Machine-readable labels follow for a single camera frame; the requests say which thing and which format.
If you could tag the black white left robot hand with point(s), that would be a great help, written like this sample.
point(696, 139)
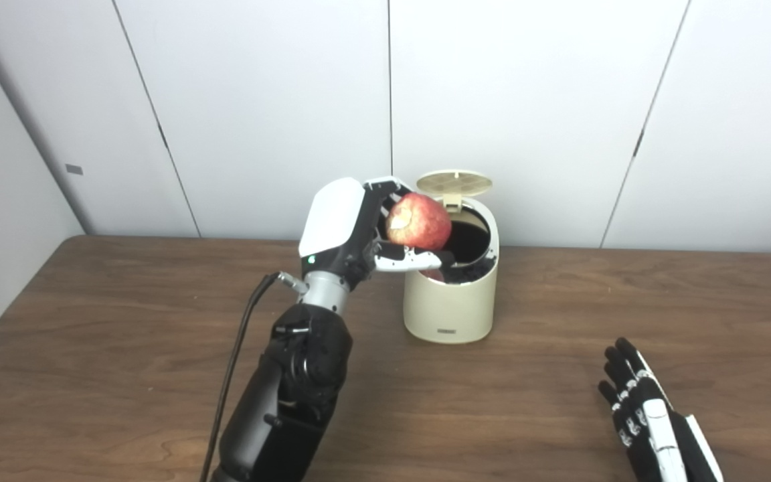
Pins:
point(332, 221)

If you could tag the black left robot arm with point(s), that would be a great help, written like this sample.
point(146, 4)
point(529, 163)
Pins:
point(292, 388)

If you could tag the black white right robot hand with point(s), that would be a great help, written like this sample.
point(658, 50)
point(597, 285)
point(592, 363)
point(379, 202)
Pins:
point(660, 442)

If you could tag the cream-colored bin body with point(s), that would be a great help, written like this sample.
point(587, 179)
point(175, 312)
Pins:
point(452, 308)

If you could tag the red apple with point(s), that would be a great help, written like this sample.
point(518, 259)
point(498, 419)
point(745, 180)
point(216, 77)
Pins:
point(422, 224)

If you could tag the round cream bin lid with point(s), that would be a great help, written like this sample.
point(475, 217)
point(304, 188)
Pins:
point(456, 182)

